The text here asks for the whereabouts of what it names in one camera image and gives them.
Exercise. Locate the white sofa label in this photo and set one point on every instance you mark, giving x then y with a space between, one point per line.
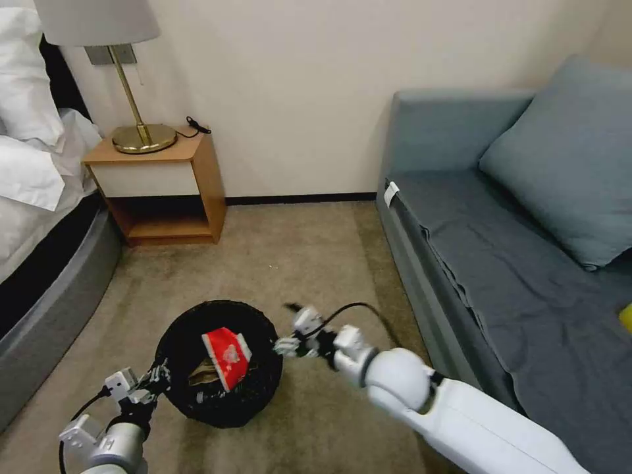
392 193

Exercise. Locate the blue-grey cushion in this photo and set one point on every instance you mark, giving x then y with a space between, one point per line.
568 163

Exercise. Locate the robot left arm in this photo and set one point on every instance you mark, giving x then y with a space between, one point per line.
116 447

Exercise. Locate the brown crumpled paper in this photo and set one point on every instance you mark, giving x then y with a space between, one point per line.
202 377

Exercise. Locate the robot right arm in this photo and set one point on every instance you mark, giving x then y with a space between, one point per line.
469 419

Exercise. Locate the black headboard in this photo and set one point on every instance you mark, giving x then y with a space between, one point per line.
66 84

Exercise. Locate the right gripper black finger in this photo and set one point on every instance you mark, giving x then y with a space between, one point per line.
292 306
287 346

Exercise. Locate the black trash bin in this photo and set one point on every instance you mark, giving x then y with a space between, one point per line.
222 410

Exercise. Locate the blue-grey sofa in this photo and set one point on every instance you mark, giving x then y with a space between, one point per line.
518 321

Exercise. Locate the grey wall switch plate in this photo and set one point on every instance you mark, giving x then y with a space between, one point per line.
99 56

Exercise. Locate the red paper cup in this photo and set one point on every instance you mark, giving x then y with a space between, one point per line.
224 355

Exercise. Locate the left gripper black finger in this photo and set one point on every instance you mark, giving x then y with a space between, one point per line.
145 396
159 377

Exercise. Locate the white pillow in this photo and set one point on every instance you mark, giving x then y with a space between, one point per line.
22 74

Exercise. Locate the grey bed base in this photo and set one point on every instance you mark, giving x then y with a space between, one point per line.
59 306

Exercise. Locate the yellow object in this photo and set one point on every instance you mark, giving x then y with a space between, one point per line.
627 320

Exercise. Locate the table lamp with brass base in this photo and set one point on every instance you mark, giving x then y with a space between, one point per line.
99 20

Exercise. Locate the white duvet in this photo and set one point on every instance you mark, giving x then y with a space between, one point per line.
29 173

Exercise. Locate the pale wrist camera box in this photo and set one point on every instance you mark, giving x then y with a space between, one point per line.
121 382
307 322

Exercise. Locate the wooden nightstand with white drawer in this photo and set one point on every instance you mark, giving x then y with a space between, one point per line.
148 182

